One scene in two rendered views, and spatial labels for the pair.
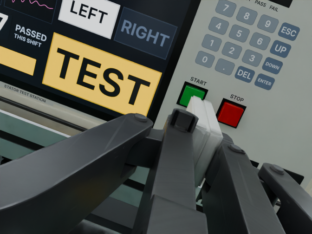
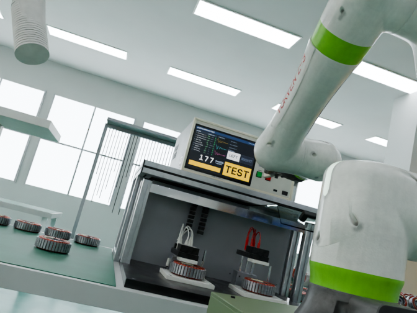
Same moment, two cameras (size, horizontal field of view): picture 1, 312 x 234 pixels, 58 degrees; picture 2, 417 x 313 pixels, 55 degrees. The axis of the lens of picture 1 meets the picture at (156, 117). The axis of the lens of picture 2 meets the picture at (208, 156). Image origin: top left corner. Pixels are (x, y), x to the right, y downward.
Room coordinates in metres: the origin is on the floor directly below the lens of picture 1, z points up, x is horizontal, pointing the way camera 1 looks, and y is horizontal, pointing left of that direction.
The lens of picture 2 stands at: (-1.13, 0.48, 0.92)
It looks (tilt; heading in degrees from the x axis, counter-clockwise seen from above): 11 degrees up; 348
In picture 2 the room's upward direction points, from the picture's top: 14 degrees clockwise
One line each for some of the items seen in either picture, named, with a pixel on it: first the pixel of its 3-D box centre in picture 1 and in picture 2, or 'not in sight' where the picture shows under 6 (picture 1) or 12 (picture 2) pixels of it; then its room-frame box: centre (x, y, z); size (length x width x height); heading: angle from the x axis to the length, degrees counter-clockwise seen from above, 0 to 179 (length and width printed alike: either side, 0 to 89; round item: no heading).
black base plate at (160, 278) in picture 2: not in sight; (219, 290); (0.14, 0.06, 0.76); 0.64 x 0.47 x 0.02; 90
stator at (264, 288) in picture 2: not in sight; (258, 286); (0.13, -0.06, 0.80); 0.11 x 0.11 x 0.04
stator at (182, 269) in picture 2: not in sight; (187, 270); (0.13, 0.18, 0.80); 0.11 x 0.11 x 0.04
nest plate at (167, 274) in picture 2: not in sight; (185, 278); (0.13, 0.18, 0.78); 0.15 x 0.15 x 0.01; 0
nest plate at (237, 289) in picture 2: not in sight; (256, 294); (0.13, -0.06, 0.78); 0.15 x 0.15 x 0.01; 0
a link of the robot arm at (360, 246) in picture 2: not in sight; (368, 226); (-0.61, 0.10, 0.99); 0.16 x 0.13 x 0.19; 88
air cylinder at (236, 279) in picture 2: not in sight; (243, 279); (0.27, -0.06, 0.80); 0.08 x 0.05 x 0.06; 90
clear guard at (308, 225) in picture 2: not in sight; (294, 222); (0.13, -0.14, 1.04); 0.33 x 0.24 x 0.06; 0
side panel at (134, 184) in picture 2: not in sight; (127, 217); (0.53, 0.38, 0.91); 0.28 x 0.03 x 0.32; 0
